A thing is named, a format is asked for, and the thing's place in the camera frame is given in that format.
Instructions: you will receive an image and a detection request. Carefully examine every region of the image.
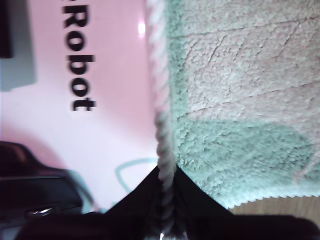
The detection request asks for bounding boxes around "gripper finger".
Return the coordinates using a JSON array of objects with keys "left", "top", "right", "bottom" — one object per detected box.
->
[
  {"left": 172, "top": 164, "right": 232, "bottom": 240},
  {"left": 106, "top": 165, "right": 163, "bottom": 240}
]

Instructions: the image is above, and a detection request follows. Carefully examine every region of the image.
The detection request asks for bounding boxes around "white fluffy tea towel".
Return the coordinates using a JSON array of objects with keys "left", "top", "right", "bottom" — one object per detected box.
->
[{"left": 144, "top": 0, "right": 320, "bottom": 238}]

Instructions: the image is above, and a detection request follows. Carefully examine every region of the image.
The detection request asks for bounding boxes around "black rounded housing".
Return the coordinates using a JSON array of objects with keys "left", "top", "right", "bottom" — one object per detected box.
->
[{"left": 0, "top": 141, "right": 85, "bottom": 218}]

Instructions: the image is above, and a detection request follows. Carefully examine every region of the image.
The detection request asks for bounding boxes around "white panel with Robot print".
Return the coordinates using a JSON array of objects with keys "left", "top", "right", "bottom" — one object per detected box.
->
[{"left": 0, "top": 0, "right": 161, "bottom": 213}]

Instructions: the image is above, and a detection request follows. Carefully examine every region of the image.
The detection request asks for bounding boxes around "black rectangular block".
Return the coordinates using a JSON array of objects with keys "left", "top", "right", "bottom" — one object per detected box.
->
[{"left": 0, "top": 0, "right": 14, "bottom": 59}]

